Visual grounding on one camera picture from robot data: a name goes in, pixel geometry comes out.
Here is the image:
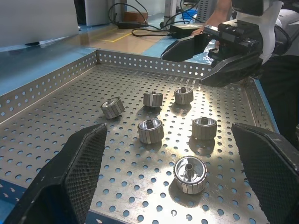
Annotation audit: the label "black cable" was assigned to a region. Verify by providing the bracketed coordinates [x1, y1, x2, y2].
[131, 26, 175, 37]
[108, 2, 150, 24]

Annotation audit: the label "person's bare hand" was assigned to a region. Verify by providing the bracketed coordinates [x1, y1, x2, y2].
[190, 21, 221, 47]

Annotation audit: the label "perforated metal tray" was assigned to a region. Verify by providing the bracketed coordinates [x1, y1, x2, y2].
[0, 49, 280, 224]

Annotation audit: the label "black rectangular device box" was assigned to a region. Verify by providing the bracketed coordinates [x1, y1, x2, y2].
[170, 23, 206, 40]

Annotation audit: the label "black power brick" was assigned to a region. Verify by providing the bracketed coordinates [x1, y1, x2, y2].
[116, 21, 149, 29]

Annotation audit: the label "metal rotor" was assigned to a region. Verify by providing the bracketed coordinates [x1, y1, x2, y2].
[100, 98, 126, 119]
[192, 117, 218, 140]
[142, 91, 163, 108]
[174, 86, 194, 105]
[173, 156, 208, 194]
[137, 118, 164, 144]

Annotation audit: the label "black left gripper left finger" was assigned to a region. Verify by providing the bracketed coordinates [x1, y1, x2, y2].
[4, 123, 108, 224]

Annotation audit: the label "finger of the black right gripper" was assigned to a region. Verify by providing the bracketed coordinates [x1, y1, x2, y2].
[160, 32, 211, 63]
[200, 51, 265, 88]

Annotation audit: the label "large white panel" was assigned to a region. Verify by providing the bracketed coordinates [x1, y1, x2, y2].
[0, 0, 80, 46]

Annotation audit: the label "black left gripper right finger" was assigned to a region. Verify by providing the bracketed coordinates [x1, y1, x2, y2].
[231, 122, 299, 224]

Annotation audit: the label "blue plastic crate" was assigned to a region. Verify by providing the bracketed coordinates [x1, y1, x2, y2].
[181, 8, 199, 24]

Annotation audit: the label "person's dark trousers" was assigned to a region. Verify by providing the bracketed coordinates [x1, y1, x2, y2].
[256, 55, 299, 147]

